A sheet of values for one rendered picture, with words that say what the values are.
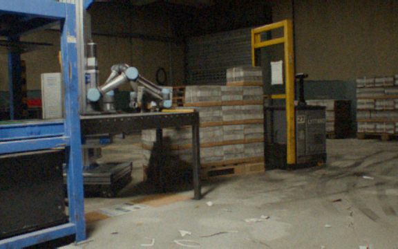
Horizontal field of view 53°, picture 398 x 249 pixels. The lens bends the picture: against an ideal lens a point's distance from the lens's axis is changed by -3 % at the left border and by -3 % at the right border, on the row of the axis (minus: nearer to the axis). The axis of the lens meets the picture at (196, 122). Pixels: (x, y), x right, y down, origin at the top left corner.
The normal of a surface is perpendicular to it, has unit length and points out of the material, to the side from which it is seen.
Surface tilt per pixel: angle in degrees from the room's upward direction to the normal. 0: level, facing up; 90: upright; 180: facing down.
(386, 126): 91
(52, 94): 90
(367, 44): 90
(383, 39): 90
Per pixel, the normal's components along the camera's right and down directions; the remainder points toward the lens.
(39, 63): 0.73, 0.01
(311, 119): 0.46, 0.04
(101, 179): -0.09, 0.06
